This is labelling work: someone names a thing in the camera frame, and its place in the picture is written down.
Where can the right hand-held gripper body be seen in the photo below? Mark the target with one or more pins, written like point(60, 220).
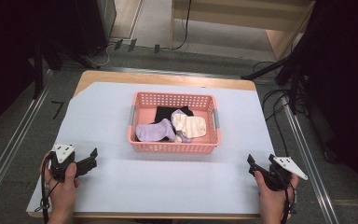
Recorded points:
point(281, 174)

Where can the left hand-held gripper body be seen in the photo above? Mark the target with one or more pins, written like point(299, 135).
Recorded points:
point(62, 157)

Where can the person's right hand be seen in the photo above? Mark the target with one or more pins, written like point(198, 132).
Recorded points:
point(272, 199)

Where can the person's left hand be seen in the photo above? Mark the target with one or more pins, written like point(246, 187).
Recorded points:
point(62, 193)

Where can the white table sheet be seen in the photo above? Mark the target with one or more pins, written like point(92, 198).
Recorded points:
point(105, 180)

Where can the pink plastic basket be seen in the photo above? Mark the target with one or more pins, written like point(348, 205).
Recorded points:
point(143, 112)

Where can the cream white sock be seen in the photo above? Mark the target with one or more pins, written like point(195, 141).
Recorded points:
point(192, 126)

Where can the black sock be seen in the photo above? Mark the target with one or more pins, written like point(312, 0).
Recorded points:
point(164, 113)

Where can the black metal stand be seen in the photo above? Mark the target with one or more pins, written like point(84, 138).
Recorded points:
point(38, 68)

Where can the black tripod stand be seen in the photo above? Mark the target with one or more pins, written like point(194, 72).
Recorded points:
point(293, 77)

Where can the wooden table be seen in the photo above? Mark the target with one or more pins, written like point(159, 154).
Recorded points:
point(167, 77)

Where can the dark curtain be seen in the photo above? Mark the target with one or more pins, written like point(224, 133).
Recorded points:
point(348, 77)
point(3, 46)

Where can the black cabinet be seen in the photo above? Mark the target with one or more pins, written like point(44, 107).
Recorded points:
point(96, 25)

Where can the metal floor rail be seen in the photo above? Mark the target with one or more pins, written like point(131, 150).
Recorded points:
point(310, 168)
point(15, 143)

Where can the light wooden frame furniture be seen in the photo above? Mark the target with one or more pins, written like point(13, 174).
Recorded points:
point(230, 12)

